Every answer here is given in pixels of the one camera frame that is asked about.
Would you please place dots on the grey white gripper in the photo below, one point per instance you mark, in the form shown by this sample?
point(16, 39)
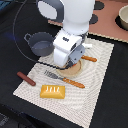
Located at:
point(68, 48)

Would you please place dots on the yellow toy bread loaf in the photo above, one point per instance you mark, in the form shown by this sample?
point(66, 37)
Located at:
point(52, 91)

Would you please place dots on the white toy fish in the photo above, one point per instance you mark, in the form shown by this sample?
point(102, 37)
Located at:
point(87, 46)

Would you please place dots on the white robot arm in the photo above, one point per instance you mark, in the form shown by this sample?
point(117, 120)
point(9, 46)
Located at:
point(74, 15)

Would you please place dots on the round wooden plate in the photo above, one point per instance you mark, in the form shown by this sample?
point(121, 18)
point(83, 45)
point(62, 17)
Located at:
point(72, 71)

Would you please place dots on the white woven placemat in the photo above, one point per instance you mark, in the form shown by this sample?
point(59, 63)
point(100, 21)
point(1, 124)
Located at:
point(79, 104)

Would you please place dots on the brown toy sausage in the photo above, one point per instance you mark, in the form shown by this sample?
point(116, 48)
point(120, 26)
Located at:
point(26, 78)

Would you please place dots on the beige bowl on stove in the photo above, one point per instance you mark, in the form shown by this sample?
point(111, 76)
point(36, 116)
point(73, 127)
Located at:
point(123, 14)

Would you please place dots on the grey pot with handles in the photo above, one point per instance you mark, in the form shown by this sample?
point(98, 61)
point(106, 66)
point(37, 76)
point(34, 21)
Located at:
point(41, 43)

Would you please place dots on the knife with wooden handle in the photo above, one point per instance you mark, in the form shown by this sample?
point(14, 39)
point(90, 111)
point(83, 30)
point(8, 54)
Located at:
point(89, 58)

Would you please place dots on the fork with wooden handle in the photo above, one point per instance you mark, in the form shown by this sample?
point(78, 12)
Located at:
point(54, 76)

